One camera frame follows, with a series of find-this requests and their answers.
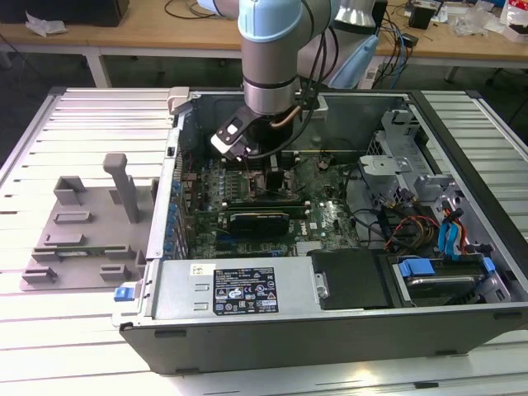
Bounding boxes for silver drive bay frame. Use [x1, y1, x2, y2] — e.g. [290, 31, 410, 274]
[365, 102, 428, 166]

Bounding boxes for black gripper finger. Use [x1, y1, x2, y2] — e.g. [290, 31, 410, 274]
[266, 155, 285, 195]

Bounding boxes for red yellow wire bundle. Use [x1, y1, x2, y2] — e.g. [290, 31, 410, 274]
[379, 201, 441, 252]

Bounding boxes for red white package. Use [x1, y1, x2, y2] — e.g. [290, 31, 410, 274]
[497, 0, 528, 42]

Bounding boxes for silver metal bracket plate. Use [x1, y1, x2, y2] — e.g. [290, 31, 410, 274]
[356, 154, 415, 195]

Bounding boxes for large black box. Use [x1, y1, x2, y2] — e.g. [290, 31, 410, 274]
[0, 0, 131, 28]

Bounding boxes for green motherboard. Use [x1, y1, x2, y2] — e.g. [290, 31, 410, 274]
[175, 150, 366, 260]

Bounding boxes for silver chipset heatsink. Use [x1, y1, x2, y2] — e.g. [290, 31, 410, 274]
[295, 241, 327, 255]

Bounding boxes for blue flat data wire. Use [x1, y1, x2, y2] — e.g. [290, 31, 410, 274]
[437, 220, 467, 261]

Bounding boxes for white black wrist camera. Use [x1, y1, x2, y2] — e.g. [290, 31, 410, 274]
[210, 109, 259, 163]

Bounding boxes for CPU socket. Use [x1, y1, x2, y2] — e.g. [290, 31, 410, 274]
[245, 169, 298, 201]

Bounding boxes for crumpled clear plastic wrap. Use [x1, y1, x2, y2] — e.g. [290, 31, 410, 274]
[25, 12, 67, 37]

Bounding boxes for clear plastic bags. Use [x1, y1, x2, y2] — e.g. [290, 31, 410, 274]
[449, 6, 502, 38]

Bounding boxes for long wooden desk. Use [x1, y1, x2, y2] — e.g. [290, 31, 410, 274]
[0, 0, 528, 87]

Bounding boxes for grey case clip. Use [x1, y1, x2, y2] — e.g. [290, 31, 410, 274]
[167, 86, 193, 116]

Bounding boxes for small black box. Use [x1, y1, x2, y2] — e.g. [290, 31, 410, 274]
[409, 2, 433, 31]

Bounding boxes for open black PC case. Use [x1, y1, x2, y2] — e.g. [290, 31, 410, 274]
[111, 86, 528, 375]

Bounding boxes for black plastic shroud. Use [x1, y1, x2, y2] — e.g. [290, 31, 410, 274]
[309, 249, 391, 311]

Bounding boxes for grey parts rack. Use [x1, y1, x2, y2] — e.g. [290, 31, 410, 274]
[20, 153, 160, 293]

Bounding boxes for silver power supply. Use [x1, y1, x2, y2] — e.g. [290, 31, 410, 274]
[150, 258, 321, 321]

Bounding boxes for green RAM stick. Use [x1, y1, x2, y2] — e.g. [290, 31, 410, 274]
[55, 245, 127, 255]

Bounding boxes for black graphics card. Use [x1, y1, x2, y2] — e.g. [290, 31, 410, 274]
[228, 211, 291, 239]

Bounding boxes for hard disk blue carrier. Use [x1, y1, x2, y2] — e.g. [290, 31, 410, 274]
[391, 255, 496, 309]

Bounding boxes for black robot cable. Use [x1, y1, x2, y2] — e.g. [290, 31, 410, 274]
[247, 0, 344, 161]

